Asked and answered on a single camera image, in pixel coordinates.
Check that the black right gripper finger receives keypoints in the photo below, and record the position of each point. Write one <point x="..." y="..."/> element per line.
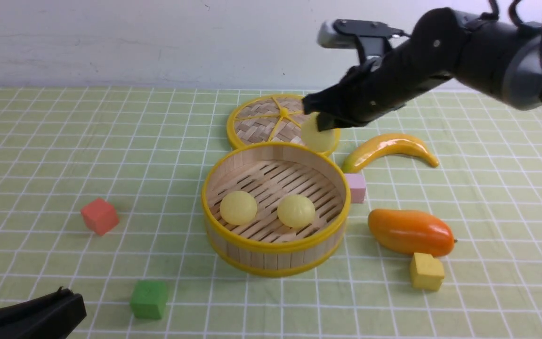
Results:
<point x="343" y="105"/>

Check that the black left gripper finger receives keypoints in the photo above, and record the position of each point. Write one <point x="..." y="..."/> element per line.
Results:
<point x="53" y="316"/>

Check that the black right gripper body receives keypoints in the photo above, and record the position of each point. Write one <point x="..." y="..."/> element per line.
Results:
<point x="427" y="59"/>

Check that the yellow bun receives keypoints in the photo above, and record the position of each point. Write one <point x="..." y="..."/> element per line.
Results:
<point x="315" y="140"/>
<point x="238" y="208"/>
<point x="296" y="211"/>

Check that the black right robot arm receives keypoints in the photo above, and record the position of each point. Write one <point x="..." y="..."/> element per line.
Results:
<point x="498" y="59"/>

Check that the woven bamboo steamer lid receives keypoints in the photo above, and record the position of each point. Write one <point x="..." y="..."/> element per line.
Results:
<point x="268" y="118"/>

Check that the bamboo steamer tray yellow rim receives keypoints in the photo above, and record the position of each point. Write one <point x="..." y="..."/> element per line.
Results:
<point x="270" y="172"/>

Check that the yellow plastic banana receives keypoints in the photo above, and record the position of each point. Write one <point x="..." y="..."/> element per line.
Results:
<point x="386" y="145"/>

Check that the pink foam cube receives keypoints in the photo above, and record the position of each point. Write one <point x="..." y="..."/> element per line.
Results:
<point x="357" y="187"/>

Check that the green foam cube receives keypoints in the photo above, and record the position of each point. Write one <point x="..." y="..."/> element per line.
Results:
<point x="149" y="299"/>

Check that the red foam cube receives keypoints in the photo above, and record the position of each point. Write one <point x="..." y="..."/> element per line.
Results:
<point x="100" y="216"/>

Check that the orange plastic mango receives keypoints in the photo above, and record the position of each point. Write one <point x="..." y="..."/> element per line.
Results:
<point x="411" y="231"/>

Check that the green checkered tablecloth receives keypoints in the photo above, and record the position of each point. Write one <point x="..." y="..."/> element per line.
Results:
<point x="147" y="151"/>

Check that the yellow foam cube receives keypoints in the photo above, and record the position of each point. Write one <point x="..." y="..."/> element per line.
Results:
<point x="426" y="272"/>

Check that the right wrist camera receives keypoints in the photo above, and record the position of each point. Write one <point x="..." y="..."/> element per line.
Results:
<point x="370" y="38"/>

